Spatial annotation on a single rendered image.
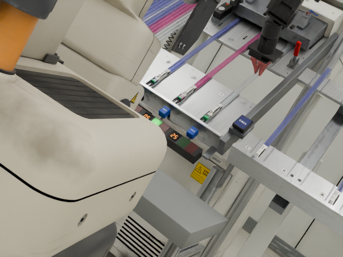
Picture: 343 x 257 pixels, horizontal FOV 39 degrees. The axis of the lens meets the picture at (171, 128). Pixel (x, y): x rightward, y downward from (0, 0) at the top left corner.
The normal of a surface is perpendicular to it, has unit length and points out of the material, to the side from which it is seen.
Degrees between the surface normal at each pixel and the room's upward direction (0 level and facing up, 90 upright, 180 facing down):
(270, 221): 90
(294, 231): 90
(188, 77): 44
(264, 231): 90
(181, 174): 90
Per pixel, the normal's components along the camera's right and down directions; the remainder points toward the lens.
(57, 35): 0.80, 0.55
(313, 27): 0.07, -0.66
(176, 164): -0.42, -0.07
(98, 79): -0.21, -0.09
